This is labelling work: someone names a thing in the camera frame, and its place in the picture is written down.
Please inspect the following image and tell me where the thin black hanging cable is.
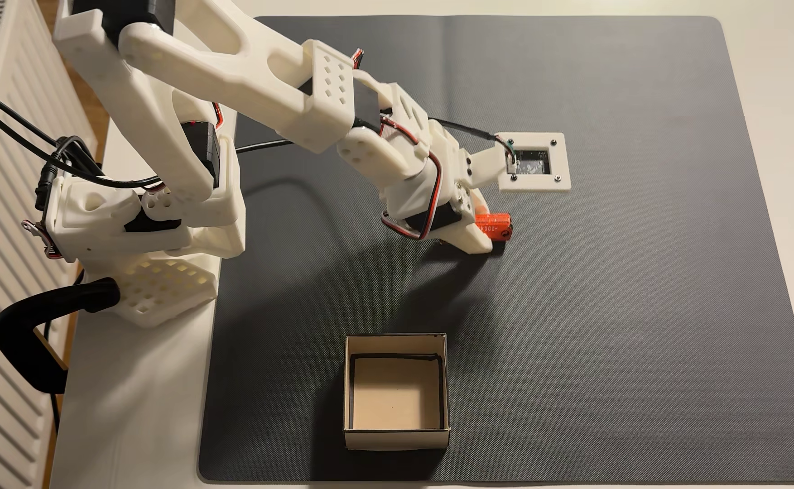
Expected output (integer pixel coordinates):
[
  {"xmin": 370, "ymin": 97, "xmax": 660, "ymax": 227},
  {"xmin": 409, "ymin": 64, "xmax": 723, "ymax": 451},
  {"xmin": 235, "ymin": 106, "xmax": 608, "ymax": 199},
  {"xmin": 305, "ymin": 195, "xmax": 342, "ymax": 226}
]
[{"xmin": 41, "ymin": 319, "xmax": 63, "ymax": 437}]

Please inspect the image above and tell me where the black power cable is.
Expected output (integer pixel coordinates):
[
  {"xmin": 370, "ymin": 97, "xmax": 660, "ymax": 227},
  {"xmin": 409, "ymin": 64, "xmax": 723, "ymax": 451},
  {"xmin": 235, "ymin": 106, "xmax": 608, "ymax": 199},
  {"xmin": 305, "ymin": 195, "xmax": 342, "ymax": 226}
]
[{"xmin": 0, "ymin": 91, "xmax": 164, "ymax": 192}]

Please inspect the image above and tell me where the white square camera mount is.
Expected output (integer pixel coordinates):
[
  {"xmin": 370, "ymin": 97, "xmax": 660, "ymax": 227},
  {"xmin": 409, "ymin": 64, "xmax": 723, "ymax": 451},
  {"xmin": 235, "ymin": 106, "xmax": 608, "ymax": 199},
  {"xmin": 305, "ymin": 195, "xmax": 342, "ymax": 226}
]
[{"xmin": 472, "ymin": 132, "xmax": 572, "ymax": 194}]

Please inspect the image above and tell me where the red cylindrical battery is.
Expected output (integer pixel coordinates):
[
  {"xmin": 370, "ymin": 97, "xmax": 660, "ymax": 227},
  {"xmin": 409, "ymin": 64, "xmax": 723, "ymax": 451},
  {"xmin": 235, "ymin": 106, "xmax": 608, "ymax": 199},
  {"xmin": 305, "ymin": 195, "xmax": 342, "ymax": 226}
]
[{"xmin": 474, "ymin": 212, "xmax": 512, "ymax": 243}]

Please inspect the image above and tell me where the grey textured table mat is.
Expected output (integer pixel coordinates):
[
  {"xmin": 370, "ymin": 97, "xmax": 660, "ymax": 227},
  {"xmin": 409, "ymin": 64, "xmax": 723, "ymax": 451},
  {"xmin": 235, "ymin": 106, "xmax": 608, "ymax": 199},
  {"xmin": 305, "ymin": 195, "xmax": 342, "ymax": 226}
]
[{"xmin": 196, "ymin": 15, "xmax": 794, "ymax": 485}]

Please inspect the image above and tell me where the black camera cable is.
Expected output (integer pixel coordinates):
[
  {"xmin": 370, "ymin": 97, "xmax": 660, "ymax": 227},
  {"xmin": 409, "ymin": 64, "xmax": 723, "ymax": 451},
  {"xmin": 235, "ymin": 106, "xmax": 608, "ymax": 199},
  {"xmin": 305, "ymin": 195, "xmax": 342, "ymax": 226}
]
[{"xmin": 235, "ymin": 117, "xmax": 520, "ymax": 172}]

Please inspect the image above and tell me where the black table clamp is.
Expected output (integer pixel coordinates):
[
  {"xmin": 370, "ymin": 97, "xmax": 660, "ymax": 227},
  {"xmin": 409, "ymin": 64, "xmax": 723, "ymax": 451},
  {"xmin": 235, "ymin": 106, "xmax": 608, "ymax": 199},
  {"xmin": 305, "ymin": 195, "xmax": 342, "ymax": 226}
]
[{"xmin": 0, "ymin": 277, "xmax": 121, "ymax": 395}]

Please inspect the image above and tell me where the open cardboard box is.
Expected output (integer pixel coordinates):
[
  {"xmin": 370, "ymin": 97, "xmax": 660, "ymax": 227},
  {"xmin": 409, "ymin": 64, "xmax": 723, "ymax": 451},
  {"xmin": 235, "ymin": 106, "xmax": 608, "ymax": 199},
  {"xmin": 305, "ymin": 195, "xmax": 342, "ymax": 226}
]
[{"xmin": 342, "ymin": 333, "xmax": 452, "ymax": 452}]

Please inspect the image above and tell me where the red black gripper servo cable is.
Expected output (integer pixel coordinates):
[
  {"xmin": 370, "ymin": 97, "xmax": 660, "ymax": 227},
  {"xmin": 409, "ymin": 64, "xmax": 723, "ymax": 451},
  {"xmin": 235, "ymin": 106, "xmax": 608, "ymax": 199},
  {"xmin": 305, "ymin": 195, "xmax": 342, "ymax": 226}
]
[{"xmin": 379, "ymin": 115, "xmax": 444, "ymax": 243}]

